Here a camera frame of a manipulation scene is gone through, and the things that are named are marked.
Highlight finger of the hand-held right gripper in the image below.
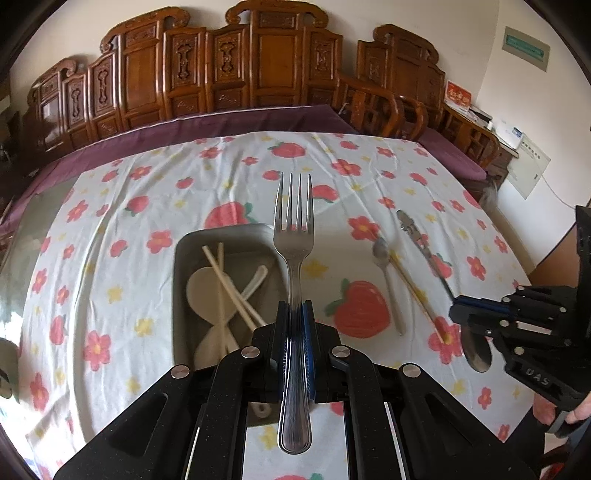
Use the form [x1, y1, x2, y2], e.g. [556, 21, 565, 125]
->
[449, 302, 573, 352]
[455, 285, 580, 324]

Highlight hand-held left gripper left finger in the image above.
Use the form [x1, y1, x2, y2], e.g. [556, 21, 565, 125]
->
[53, 300, 293, 480]

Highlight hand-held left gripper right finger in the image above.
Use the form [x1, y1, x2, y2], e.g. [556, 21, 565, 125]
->
[299, 300, 539, 480]

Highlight large metal spoon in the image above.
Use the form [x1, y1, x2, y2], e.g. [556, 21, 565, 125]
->
[396, 209, 494, 374]

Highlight wooden spoons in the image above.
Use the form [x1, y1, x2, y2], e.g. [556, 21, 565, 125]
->
[193, 264, 269, 370]

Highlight cream chopstick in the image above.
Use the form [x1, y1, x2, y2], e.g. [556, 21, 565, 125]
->
[389, 249, 451, 344]
[202, 246, 267, 328]
[217, 242, 229, 354]

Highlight metal fork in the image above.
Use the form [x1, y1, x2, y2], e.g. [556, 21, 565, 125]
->
[273, 172, 315, 455]

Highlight metal tray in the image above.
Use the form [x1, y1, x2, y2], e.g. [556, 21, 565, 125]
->
[172, 223, 289, 370]

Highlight person's right hand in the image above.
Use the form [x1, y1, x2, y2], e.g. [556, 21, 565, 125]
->
[566, 392, 591, 426]

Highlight small metal spoon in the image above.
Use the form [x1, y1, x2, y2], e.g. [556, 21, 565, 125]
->
[372, 237, 408, 337]

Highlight purple seat cushion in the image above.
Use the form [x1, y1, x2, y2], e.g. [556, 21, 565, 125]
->
[418, 127, 488, 182]

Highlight strawberry print tablecloth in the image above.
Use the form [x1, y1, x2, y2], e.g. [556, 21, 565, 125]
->
[21, 131, 532, 480]

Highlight red card box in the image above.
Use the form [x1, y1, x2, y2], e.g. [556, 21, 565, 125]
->
[444, 80, 472, 108]

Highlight purple tablecloth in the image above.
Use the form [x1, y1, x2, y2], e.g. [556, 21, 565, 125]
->
[0, 104, 363, 227]

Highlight carved wooden armchair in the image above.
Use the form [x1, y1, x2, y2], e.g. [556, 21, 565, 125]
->
[355, 25, 448, 116]

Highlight carved wooden sofa back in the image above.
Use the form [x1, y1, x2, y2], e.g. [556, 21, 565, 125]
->
[88, 13, 211, 132]
[25, 58, 93, 155]
[205, 0, 345, 114]

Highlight white cable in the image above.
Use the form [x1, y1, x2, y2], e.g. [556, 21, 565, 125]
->
[539, 174, 577, 209]

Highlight white wall panel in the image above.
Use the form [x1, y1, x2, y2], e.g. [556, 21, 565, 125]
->
[496, 120, 552, 199]

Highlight green wall sign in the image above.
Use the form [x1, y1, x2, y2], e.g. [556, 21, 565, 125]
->
[501, 25, 552, 72]

